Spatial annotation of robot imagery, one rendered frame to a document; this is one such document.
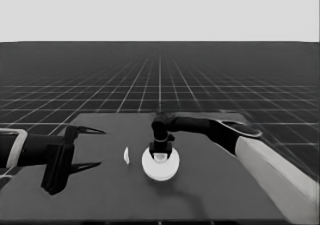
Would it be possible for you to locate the large thick white disc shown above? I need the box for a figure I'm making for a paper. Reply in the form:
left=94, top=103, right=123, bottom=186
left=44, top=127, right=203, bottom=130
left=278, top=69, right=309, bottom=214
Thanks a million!
left=141, top=145, right=181, bottom=182

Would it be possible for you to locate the small thin white T-piece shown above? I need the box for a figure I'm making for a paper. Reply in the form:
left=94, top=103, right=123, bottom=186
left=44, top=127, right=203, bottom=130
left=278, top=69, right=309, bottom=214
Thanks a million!
left=122, top=146, right=131, bottom=166

